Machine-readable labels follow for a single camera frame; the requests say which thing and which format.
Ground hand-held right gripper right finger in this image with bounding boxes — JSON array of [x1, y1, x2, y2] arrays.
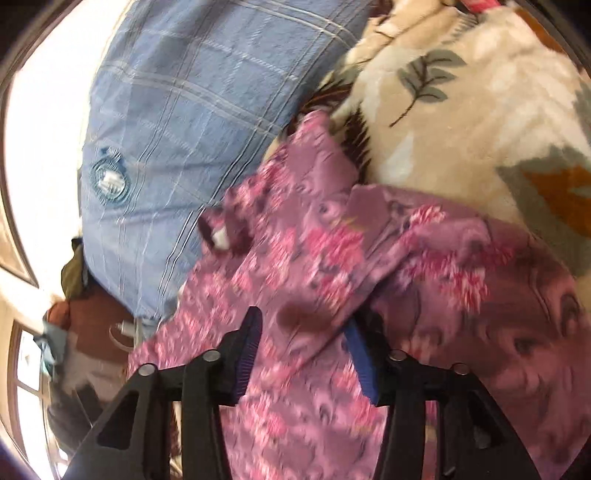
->
[[342, 318, 542, 480]]

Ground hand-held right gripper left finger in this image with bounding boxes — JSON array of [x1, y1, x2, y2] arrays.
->
[[67, 305, 264, 480]]

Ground purple floral garment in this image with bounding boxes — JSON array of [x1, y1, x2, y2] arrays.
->
[[127, 111, 589, 480]]

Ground olive green cloth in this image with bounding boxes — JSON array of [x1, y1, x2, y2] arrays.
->
[[61, 237, 90, 301]]

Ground beige leaf-print fleece blanket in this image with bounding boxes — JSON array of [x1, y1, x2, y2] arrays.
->
[[265, 0, 591, 278]]

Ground pink red cloth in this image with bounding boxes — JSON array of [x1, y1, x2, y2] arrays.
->
[[455, 0, 504, 16]]

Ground wooden window frame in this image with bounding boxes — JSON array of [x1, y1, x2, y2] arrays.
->
[[0, 152, 70, 467]]

